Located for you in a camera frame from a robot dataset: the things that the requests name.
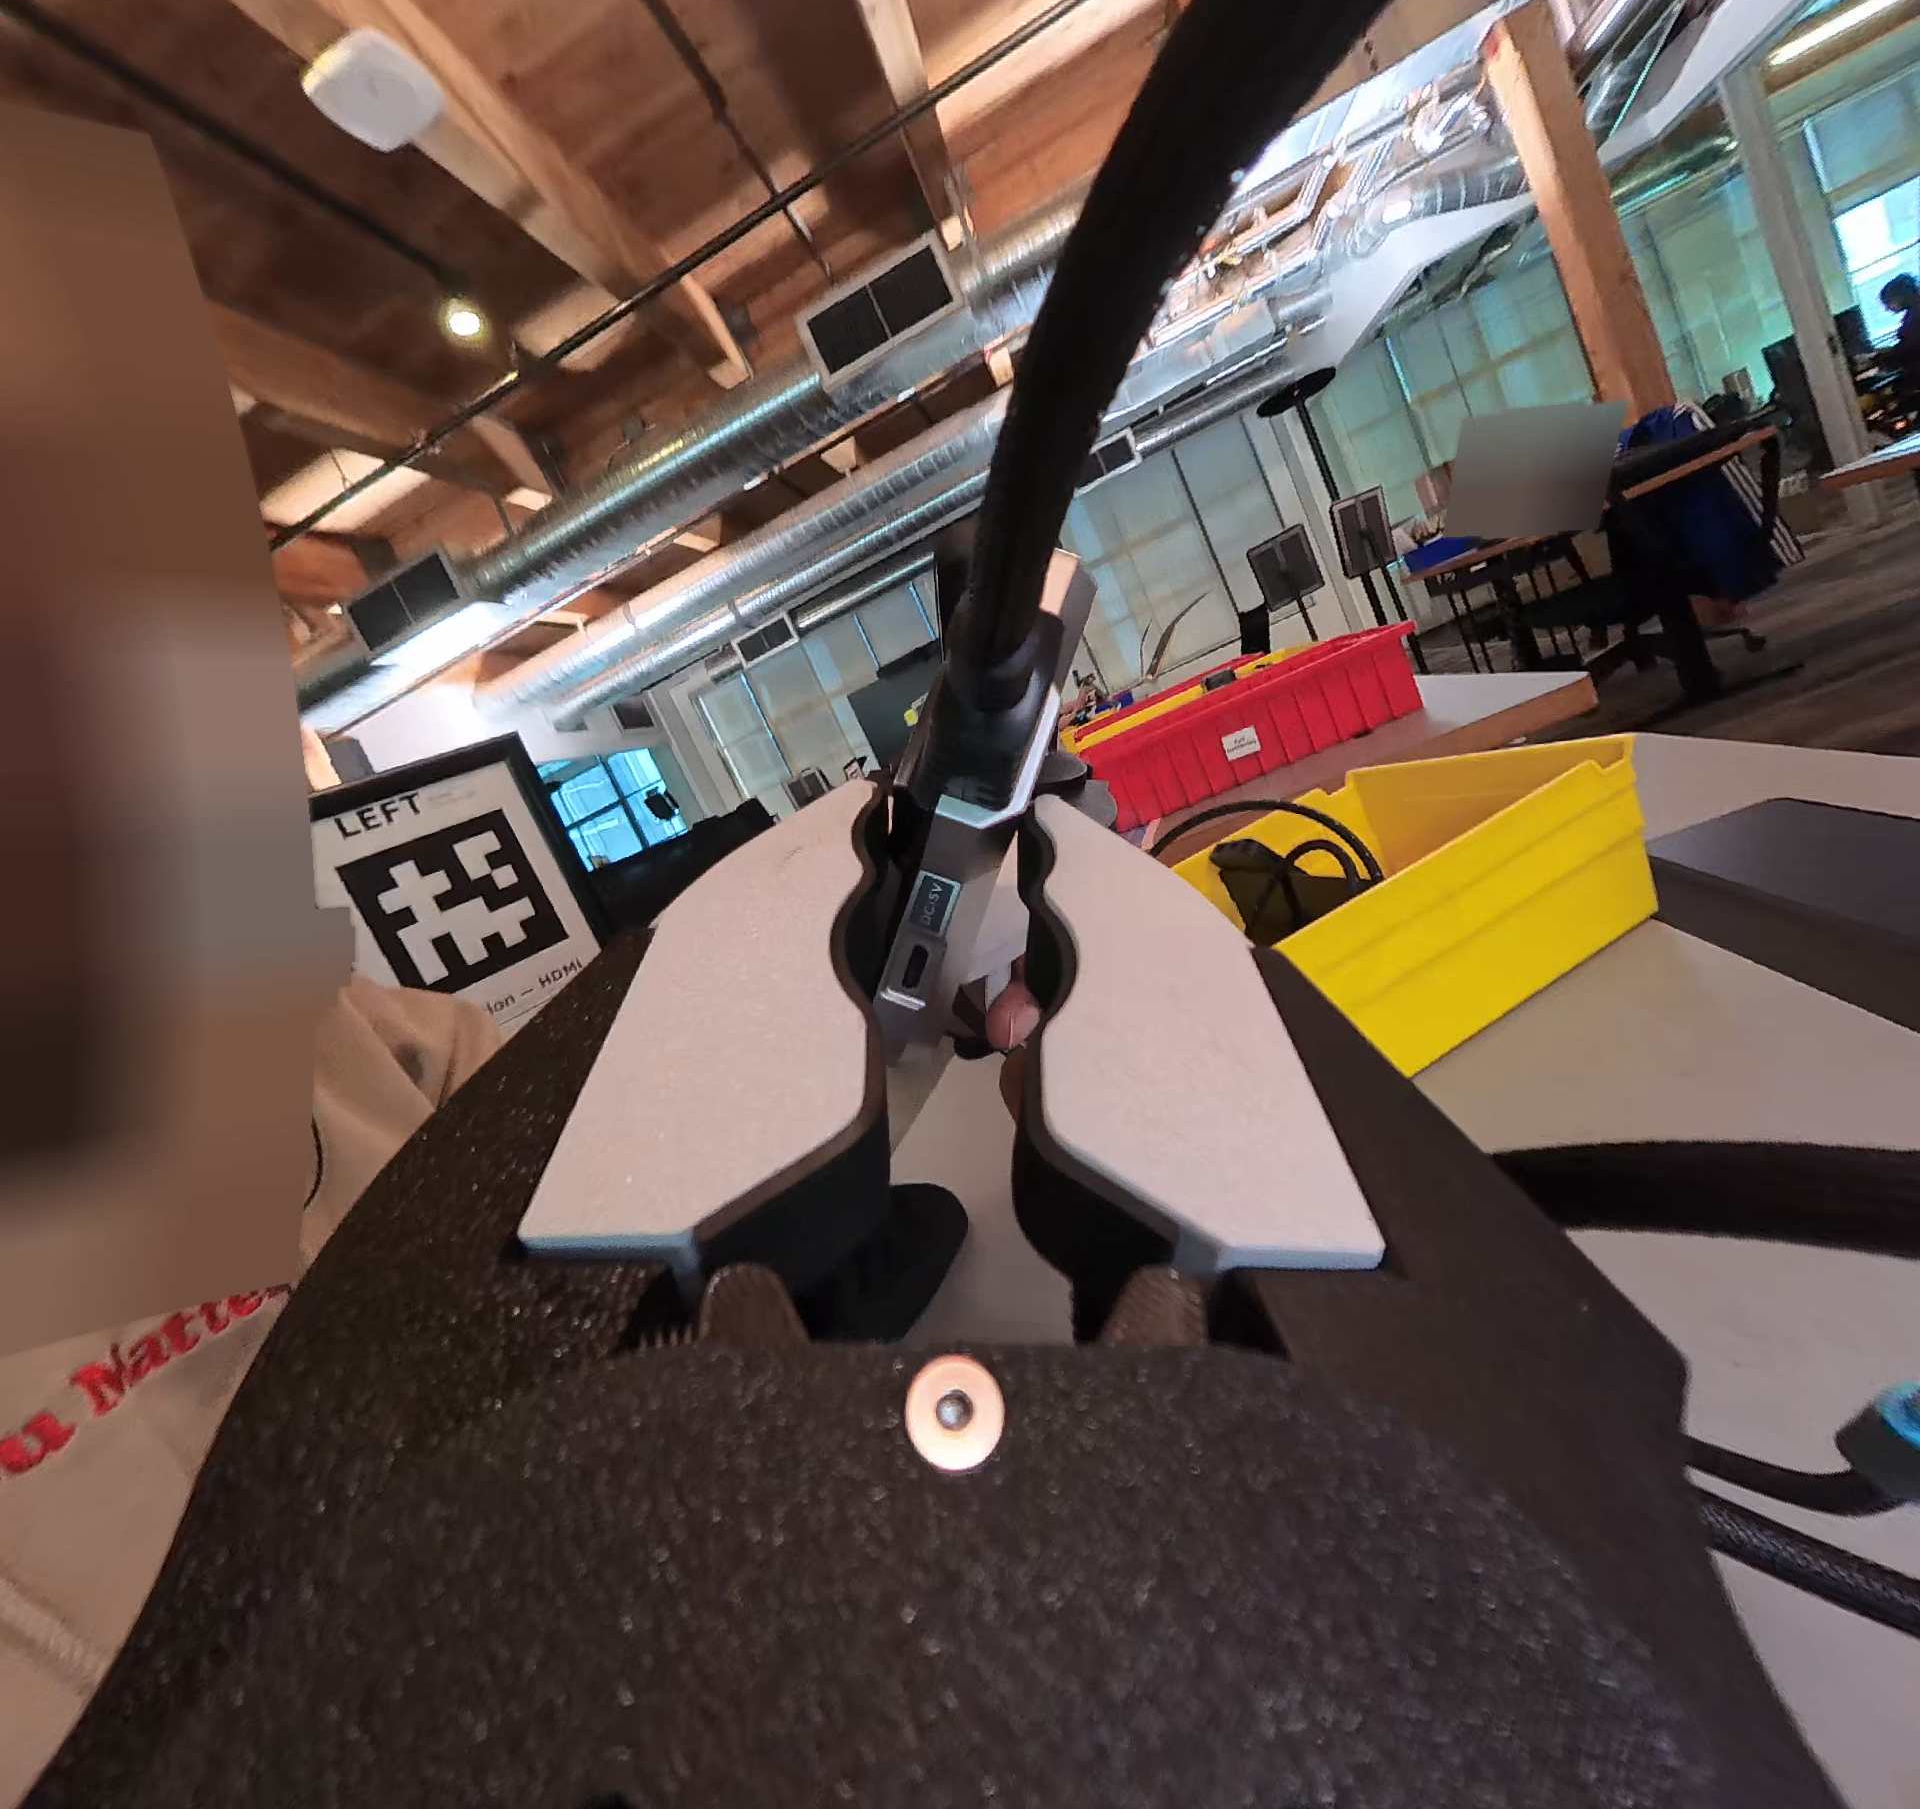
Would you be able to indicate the black floor lamp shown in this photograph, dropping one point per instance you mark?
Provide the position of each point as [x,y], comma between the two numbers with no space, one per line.
[1298,397]

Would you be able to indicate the person's right hand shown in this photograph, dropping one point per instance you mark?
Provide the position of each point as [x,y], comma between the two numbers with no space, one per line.
[1014,1011]

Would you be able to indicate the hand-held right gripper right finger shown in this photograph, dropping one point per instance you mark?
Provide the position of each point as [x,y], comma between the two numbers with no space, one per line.
[1184,1089]

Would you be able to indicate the black desk mat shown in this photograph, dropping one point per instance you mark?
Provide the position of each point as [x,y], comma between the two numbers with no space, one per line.
[1799,863]

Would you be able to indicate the person's beige hoodie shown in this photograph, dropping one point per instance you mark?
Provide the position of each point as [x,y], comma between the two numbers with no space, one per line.
[120,1539]

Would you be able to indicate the framed black-and-white marker sign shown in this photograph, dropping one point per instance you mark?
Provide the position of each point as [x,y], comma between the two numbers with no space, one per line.
[451,895]

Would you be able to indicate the wooden office desk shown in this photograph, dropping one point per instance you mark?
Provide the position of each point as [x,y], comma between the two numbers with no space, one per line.
[1500,549]

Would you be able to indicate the round ceiling light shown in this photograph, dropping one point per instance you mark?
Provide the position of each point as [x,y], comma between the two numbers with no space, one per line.
[462,321]

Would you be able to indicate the silver air duct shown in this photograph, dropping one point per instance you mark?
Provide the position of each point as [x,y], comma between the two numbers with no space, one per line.
[720,595]
[645,489]

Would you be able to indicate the blue striped jacket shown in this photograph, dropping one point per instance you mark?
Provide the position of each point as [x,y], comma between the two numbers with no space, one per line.
[1711,505]

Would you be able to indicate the white vent grille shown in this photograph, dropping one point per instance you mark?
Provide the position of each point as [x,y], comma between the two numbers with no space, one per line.
[878,309]

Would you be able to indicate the red divided parts bin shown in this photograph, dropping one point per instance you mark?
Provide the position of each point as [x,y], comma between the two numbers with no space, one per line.
[1275,730]

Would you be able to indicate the yellow plastic bin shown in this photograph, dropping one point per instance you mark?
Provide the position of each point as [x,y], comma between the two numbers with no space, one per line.
[1500,909]

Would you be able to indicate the grey hdmi switch box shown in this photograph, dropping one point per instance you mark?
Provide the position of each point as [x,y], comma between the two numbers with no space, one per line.
[930,939]

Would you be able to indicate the desk with black legs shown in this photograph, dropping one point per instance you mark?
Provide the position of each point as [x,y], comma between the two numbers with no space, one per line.
[1875,458]

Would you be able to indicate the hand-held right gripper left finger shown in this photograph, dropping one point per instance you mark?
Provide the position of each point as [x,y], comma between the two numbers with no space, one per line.
[720,1074]

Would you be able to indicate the small marker board on stand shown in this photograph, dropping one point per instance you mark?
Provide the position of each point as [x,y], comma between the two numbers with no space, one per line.
[1286,563]
[1362,528]

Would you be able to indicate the wooden post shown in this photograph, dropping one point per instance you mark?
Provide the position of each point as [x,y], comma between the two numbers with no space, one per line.
[1575,219]

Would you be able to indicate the white ceiling device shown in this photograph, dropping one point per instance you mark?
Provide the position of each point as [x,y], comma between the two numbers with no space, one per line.
[372,88]

